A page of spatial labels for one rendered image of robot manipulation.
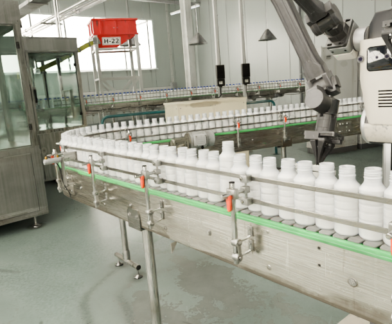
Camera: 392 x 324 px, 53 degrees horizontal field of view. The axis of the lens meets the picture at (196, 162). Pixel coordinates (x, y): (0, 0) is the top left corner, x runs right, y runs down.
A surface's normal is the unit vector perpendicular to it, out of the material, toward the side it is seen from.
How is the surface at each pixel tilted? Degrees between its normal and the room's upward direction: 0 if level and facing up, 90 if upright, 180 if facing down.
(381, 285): 90
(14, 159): 90
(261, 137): 91
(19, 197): 90
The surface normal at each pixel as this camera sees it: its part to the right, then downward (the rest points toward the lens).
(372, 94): -0.76, 0.18
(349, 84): 0.37, 0.15
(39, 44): 0.64, 0.10
